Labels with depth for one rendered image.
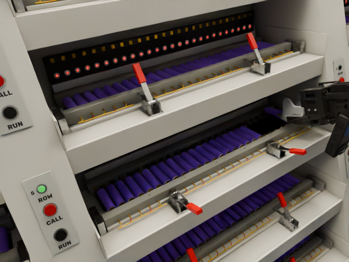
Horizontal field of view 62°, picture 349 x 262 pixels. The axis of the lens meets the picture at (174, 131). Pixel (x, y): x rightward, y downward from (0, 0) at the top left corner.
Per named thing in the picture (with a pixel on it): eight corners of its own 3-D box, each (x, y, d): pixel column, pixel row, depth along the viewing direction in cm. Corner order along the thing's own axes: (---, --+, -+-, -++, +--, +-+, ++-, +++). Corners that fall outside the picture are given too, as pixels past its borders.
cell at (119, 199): (115, 189, 61) (127, 207, 56) (107, 193, 60) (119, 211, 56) (113, 182, 60) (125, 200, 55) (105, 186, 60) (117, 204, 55)
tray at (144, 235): (331, 147, 74) (338, 114, 69) (111, 276, 49) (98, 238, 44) (270, 119, 90) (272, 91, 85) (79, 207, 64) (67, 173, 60)
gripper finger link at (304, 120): (294, 111, 72) (328, 110, 64) (295, 118, 72) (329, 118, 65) (282, 117, 69) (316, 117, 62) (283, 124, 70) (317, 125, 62)
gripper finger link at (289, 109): (274, 96, 75) (307, 94, 67) (279, 118, 76) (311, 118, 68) (266, 100, 73) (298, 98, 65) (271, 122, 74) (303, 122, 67)
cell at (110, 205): (106, 193, 60) (118, 211, 55) (97, 197, 60) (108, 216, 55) (104, 186, 59) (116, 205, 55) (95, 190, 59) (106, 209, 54)
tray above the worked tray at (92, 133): (321, 74, 70) (331, 13, 63) (73, 175, 44) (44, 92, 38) (258, 58, 85) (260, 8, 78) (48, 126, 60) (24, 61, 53)
